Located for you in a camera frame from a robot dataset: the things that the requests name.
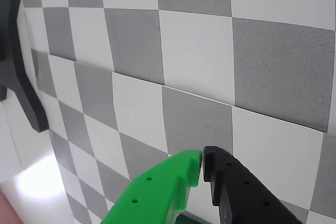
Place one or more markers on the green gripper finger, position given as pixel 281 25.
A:
pixel 157 192

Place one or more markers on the grey white checkered mat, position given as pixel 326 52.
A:
pixel 136 119

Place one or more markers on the grey white checkered raised panel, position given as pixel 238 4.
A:
pixel 197 45

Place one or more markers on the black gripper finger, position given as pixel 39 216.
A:
pixel 244 197

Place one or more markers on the black plastic bracket stand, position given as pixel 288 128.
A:
pixel 15 58

